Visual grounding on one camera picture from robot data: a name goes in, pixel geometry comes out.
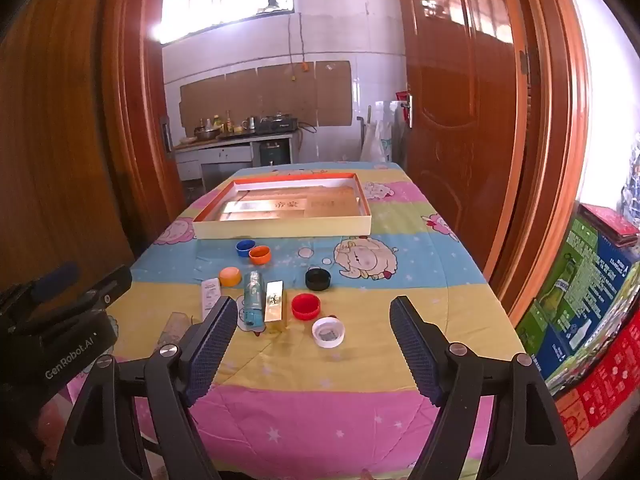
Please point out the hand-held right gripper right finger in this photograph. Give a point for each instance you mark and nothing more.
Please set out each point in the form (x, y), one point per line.
(412, 347)

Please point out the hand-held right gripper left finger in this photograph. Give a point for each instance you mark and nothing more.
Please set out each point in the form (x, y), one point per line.
(216, 345)

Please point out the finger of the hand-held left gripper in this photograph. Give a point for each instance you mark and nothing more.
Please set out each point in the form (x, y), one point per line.
(107, 285)
(55, 277)

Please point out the silver packet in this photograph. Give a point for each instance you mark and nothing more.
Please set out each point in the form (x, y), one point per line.
(175, 327)

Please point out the small white box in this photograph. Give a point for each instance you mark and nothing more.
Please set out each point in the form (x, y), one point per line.
(210, 300)

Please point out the teal tube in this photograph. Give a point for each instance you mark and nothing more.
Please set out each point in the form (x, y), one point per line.
(253, 305)

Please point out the gold box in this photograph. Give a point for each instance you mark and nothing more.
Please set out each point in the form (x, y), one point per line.
(275, 305)

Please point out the white bottle cap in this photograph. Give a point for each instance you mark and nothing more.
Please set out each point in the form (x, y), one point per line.
(328, 332)

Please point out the red bottle cap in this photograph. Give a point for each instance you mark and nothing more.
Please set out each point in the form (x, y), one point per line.
(305, 306)

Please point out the black bottle cap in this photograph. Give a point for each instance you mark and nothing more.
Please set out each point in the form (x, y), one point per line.
(318, 278)

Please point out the orange-rimmed cream box tray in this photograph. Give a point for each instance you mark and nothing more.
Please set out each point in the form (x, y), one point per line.
(280, 227)

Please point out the cartoon sheep printed blanket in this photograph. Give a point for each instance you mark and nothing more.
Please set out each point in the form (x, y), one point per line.
(350, 365)

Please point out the deep orange bottle cap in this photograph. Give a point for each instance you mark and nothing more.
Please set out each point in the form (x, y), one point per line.
(260, 255)

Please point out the shiny gold card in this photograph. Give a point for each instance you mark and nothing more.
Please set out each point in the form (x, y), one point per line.
(260, 206)

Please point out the metal strike plate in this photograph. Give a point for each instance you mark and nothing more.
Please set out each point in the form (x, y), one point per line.
(165, 135)

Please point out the green printed cardboard box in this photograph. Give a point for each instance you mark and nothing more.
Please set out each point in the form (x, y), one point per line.
(575, 300)

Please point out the metal basin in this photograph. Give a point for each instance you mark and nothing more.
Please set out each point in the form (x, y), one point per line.
(206, 134)

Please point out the kitchen counter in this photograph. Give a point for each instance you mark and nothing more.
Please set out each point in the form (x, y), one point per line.
(235, 152)

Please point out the red printed package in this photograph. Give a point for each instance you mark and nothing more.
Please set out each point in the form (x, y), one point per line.
(600, 385)

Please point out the wooden door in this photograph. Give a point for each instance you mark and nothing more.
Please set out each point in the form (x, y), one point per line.
(460, 160)

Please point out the yellow bottle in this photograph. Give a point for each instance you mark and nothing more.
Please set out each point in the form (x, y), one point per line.
(216, 121)

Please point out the white plastic bag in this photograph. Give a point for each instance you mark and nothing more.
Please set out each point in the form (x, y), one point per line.
(372, 142)

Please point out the metal kettle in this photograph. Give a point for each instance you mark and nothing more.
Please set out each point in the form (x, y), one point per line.
(250, 122)

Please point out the black gas stove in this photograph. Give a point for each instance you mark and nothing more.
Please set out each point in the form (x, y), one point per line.
(277, 122)

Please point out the dark red booklet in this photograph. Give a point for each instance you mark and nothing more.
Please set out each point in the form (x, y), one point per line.
(610, 220)

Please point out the cardboard sheet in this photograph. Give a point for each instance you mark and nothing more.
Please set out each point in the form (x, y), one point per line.
(265, 95)

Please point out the door hinge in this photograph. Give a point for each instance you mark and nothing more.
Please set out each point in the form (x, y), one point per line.
(523, 62)

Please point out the window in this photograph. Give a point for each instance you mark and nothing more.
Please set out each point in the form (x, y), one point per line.
(225, 0)

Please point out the wooden door frame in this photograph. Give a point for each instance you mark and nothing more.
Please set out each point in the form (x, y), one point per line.
(550, 160)

